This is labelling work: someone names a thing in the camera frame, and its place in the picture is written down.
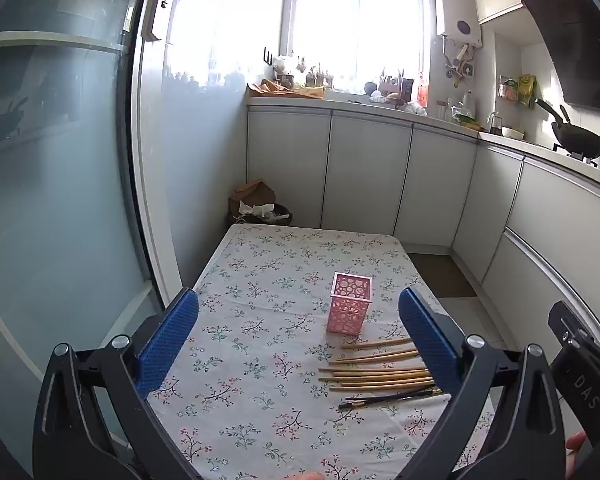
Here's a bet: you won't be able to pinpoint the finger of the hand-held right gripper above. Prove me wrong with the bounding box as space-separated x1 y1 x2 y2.
547 301 600 362

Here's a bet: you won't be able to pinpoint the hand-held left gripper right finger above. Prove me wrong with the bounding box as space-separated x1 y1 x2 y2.
397 287 566 480

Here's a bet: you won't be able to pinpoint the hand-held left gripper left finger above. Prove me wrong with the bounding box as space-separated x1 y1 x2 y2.
32 287 201 480

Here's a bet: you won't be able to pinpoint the pile of wooden chopsticks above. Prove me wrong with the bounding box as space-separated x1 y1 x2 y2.
318 336 443 394

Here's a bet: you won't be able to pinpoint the black chopstick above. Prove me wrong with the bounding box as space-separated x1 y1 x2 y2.
338 391 443 409
346 388 443 404

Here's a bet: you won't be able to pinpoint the pink perforated utensil holder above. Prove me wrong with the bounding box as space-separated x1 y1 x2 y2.
326 272 374 335

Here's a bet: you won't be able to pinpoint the person's right hand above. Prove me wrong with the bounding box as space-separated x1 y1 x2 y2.
565 431 600 480

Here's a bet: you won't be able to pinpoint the floral tablecloth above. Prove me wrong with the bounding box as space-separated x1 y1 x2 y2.
147 223 498 480

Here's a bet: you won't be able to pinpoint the gas stove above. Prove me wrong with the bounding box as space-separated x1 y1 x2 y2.
552 142 600 170

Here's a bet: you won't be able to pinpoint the brown paper bag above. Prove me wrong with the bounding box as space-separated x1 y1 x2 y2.
228 178 277 216

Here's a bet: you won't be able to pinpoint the white kitchen base cabinets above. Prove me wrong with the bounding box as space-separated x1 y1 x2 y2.
246 105 600 343

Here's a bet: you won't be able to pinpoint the black wok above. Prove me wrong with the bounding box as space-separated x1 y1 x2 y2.
535 98 600 158

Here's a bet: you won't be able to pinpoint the frosted glass sliding door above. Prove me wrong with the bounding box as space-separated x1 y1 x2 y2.
0 0 198 480

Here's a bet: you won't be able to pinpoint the white kitchen countertop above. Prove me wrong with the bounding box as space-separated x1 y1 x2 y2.
246 94 600 181

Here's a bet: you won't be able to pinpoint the hanging yellow green bags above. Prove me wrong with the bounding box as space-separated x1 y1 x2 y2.
500 75 537 109

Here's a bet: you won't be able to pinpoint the black range hood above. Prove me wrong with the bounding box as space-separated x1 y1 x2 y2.
521 0 600 116

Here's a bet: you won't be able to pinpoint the orange snack packets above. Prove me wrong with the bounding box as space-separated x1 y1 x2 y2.
249 80 326 100

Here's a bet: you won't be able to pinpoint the row of small jars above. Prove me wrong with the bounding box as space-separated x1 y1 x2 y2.
275 55 342 89

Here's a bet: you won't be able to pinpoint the kitchen window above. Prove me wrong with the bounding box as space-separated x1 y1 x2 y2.
285 0 428 96

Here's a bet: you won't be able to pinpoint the white wall water heater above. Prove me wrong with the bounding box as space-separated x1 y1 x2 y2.
433 0 482 50

